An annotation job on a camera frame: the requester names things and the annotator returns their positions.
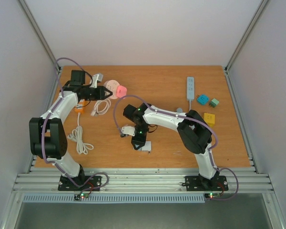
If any grey slotted cable duct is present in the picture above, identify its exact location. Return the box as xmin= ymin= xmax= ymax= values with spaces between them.
xmin=23 ymin=193 xmax=205 ymax=204

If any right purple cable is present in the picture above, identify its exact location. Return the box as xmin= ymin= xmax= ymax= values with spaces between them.
xmin=113 ymin=94 xmax=239 ymax=200

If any coral pink plug adapter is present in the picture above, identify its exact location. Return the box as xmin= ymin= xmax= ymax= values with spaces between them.
xmin=116 ymin=85 xmax=127 ymax=98

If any yellow cube socket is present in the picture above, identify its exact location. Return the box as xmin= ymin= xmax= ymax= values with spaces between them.
xmin=203 ymin=113 xmax=215 ymax=127

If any white grey plug adapter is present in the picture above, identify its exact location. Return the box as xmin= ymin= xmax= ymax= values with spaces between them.
xmin=139 ymin=141 xmax=152 ymax=154

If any round pink socket base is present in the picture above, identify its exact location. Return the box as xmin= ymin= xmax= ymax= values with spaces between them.
xmin=104 ymin=80 xmax=120 ymax=100

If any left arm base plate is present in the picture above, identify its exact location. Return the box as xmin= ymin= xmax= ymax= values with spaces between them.
xmin=58 ymin=176 xmax=102 ymax=191

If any white power strip cable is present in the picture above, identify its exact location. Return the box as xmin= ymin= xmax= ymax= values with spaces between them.
xmin=68 ymin=113 xmax=94 ymax=155

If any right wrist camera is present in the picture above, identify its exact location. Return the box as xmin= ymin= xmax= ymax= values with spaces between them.
xmin=120 ymin=125 xmax=135 ymax=137

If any pink white coiled cable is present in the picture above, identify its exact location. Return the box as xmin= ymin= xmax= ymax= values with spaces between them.
xmin=90 ymin=99 xmax=112 ymax=117

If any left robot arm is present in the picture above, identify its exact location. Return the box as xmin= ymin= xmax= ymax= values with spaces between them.
xmin=29 ymin=70 xmax=112 ymax=190

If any light blue power strip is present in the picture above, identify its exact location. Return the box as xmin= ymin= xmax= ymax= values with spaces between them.
xmin=186 ymin=76 xmax=195 ymax=101

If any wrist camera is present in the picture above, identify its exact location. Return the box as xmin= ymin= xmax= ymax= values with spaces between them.
xmin=89 ymin=73 xmax=103 ymax=88
xmin=120 ymin=125 xmax=135 ymax=137

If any teal plug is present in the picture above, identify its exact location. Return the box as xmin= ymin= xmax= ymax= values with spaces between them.
xmin=196 ymin=94 xmax=209 ymax=105

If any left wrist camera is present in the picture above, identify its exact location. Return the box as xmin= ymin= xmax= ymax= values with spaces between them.
xmin=89 ymin=73 xmax=103 ymax=88

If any mint green usb charger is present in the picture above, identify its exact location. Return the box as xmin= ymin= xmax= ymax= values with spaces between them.
xmin=209 ymin=98 xmax=219 ymax=108

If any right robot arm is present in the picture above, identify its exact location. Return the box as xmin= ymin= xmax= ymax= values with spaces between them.
xmin=122 ymin=103 xmax=219 ymax=190

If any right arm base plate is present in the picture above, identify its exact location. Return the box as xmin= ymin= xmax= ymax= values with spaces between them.
xmin=182 ymin=176 xmax=229 ymax=191

